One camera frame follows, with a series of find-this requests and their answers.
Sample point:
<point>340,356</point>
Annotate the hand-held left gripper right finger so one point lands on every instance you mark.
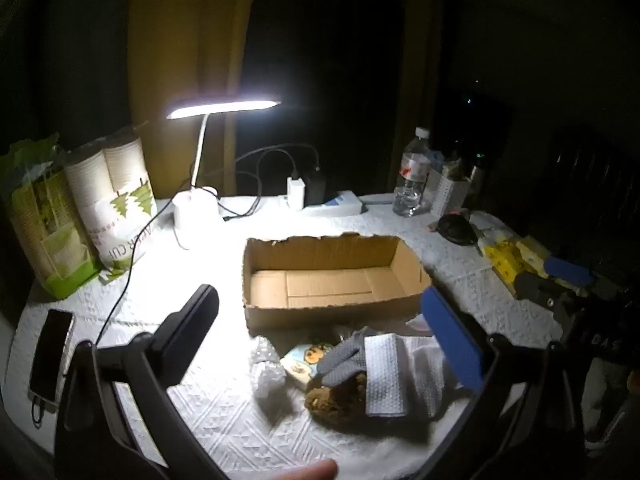
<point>452,340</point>

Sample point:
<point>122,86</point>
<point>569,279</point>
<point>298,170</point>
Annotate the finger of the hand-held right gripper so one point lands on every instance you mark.
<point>537,287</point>
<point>570,270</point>

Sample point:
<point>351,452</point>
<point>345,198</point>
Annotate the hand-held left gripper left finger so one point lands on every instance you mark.
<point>192,317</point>

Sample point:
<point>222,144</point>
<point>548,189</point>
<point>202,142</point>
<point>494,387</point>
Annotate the white towel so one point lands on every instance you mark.
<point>425,372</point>

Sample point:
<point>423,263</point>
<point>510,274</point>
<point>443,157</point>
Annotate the white textured wipe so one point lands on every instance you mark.
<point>385,375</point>

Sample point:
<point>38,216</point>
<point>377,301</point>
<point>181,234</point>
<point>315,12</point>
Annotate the clear bubble wrap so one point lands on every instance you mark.
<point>266,370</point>

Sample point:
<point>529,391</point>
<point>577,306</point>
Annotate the grey knit glove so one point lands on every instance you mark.
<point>342,360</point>

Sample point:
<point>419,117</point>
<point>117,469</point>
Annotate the cartoon print tissue pack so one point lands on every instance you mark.
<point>301,362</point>

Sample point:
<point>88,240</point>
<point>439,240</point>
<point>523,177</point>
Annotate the cardboard box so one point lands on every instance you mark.
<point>330,285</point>

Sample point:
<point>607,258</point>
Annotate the brown fuzzy toy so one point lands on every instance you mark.
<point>332,402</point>

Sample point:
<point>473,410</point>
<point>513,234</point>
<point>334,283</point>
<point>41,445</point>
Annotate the person's left hand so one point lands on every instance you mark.
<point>315,471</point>

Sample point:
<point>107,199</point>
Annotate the yellow packet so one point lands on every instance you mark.
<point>507,257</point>

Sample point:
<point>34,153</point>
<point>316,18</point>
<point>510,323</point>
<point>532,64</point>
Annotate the white patterned tablecloth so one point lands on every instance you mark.
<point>200,410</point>

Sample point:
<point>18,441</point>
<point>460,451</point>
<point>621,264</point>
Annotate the black round object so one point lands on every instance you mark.
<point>456,229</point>

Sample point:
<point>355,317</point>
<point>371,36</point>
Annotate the white desk lamp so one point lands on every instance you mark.
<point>195,210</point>

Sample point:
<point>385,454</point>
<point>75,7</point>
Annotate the white perforated container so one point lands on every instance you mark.
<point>447,192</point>

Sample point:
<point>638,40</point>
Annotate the bag of paper cups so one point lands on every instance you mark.
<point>117,195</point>

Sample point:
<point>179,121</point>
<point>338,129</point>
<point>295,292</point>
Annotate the smartphone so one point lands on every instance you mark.
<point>50,355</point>

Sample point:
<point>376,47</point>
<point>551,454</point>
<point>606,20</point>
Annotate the white charger plug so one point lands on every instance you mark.
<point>295,191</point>

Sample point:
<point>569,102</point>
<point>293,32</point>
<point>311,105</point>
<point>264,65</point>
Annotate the clear water bottle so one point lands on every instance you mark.
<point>412,175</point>

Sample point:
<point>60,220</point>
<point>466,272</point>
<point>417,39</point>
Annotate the green paper bag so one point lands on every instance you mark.
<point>45,225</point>

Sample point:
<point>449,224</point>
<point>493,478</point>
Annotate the white power strip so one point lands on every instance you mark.
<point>335,204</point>

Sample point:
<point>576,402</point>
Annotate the black power adapter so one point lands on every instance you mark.
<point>315,185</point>

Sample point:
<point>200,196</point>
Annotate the yellow curtain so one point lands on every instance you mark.
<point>190,35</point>
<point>417,60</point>

